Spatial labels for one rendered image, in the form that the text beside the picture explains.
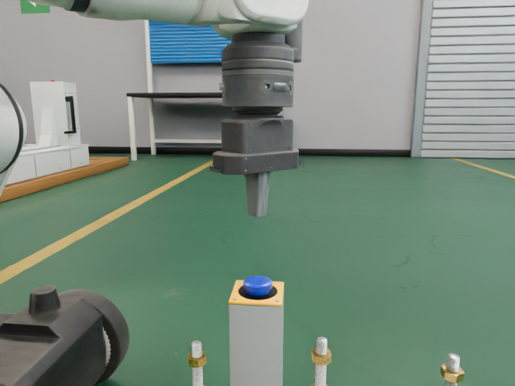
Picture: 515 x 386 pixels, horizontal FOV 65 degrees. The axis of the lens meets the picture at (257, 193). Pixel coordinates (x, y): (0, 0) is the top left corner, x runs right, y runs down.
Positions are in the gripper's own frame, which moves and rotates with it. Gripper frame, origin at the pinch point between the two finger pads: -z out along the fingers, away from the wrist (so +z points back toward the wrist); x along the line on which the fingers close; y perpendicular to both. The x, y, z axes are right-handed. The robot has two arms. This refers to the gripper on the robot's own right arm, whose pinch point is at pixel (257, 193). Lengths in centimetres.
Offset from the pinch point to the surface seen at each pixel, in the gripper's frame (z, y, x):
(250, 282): -12.2, 0.1, -1.1
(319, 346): -10.6, -17.9, -6.6
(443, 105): 18, 212, 441
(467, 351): -45, -3, 61
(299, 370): -45, 16, 24
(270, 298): -13.7, -2.8, 0.0
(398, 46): 86, 257, 409
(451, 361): -11.4, -25.9, 2.0
